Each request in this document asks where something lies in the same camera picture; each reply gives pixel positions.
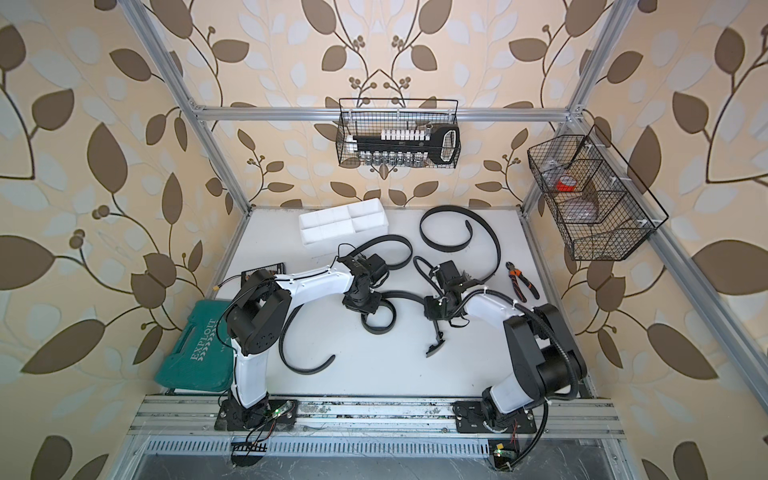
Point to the wire basket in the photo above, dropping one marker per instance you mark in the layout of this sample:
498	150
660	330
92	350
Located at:
611	212
366	115

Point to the black belt front loop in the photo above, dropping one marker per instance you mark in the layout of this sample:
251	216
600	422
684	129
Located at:
390	306

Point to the black bit holder box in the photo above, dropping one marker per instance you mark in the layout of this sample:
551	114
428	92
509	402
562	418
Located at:
263	271

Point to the black socket set rail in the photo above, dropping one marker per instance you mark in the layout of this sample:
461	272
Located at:
429	144

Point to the white divided storage tray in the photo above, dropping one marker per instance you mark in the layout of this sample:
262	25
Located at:
359	221

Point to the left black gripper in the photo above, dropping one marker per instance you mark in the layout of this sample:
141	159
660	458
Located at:
372	308

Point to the aluminium front rail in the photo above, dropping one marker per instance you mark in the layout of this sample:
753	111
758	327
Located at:
593	419

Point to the right wire basket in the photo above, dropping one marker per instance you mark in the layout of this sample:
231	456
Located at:
611	212

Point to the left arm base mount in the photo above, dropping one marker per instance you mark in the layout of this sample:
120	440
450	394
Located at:
234	417

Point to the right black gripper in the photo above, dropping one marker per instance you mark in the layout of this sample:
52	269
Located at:
431	310

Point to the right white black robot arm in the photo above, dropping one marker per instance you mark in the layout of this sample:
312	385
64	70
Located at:
546	361

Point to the green plastic tool case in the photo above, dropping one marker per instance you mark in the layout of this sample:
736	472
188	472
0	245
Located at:
200	361

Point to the black belt long middle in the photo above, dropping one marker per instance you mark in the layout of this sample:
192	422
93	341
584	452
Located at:
312	332

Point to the red item in basket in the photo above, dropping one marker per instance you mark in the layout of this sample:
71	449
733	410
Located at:
566	184

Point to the back wire basket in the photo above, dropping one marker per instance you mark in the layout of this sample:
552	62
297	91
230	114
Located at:
366	115

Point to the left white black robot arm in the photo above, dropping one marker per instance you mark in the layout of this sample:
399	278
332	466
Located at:
257	314

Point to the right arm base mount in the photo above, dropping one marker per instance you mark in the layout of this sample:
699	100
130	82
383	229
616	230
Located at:
476	416

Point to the orange black pliers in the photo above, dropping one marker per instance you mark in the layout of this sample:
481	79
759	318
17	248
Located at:
519	280

